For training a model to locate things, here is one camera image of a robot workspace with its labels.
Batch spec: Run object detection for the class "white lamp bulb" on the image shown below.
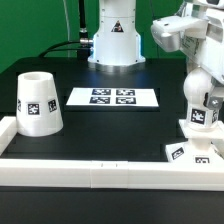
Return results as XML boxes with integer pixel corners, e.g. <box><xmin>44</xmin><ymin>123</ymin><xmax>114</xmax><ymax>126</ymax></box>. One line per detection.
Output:
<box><xmin>183</xmin><ymin>67</ymin><xmax>219</xmax><ymax>131</ymax></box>

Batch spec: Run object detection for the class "white front fence bar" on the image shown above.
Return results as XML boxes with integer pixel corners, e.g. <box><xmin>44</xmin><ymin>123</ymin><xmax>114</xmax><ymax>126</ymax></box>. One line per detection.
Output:
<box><xmin>0</xmin><ymin>159</ymin><xmax>224</xmax><ymax>191</ymax></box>

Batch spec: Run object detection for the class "black cable connector plug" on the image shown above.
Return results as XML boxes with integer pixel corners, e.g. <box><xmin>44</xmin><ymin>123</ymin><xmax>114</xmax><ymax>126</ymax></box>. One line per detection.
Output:
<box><xmin>77</xmin><ymin>28</ymin><xmax>93</xmax><ymax>60</ymax></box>

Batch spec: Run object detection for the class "black thick cable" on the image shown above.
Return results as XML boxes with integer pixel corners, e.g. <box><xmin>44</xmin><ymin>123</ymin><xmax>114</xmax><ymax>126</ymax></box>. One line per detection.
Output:
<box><xmin>38</xmin><ymin>0</ymin><xmax>92</xmax><ymax>58</ymax></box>

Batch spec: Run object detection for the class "white lamp shade cone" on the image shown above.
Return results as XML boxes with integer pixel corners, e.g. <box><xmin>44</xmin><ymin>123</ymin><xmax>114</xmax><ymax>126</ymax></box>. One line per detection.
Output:
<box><xmin>16</xmin><ymin>71</ymin><xmax>63</xmax><ymax>137</ymax></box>

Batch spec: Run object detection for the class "white fence bar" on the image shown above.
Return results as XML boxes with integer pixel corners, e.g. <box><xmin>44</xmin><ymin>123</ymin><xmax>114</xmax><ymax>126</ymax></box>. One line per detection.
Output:
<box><xmin>0</xmin><ymin>159</ymin><xmax>224</xmax><ymax>191</ymax></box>
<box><xmin>0</xmin><ymin>116</ymin><xmax>17</xmax><ymax>156</ymax></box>

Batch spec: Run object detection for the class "white lamp base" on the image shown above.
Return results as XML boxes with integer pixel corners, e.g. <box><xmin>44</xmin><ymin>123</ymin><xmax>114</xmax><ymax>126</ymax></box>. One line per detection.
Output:
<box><xmin>165</xmin><ymin>119</ymin><xmax>224</xmax><ymax>165</ymax></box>

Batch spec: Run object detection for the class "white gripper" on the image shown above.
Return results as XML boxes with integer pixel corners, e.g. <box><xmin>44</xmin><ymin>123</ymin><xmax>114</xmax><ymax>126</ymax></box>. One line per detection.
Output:
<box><xmin>151</xmin><ymin>0</ymin><xmax>224</xmax><ymax>109</ymax></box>

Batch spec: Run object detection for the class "white left fence bar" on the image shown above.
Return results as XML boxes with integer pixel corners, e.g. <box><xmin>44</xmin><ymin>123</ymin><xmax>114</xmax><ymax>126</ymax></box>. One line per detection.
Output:
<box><xmin>0</xmin><ymin>116</ymin><xmax>17</xmax><ymax>156</ymax></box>

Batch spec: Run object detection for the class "thin white cable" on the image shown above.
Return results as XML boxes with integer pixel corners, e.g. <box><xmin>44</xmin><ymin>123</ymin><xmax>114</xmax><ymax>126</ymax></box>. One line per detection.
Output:
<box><xmin>62</xmin><ymin>0</ymin><xmax>72</xmax><ymax>58</ymax></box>

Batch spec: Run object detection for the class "white marker sheet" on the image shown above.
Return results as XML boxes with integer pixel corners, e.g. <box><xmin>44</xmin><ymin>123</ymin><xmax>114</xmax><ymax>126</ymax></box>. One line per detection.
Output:
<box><xmin>67</xmin><ymin>87</ymin><xmax>159</xmax><ymax>107</ymax></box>

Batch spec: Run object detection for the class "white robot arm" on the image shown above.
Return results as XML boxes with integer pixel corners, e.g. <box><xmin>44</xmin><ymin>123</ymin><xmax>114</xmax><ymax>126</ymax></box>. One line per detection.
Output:
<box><xmin>88</xmin><ymin>0</ymin><xmax>224</xmax><ymax>109</ymax></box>

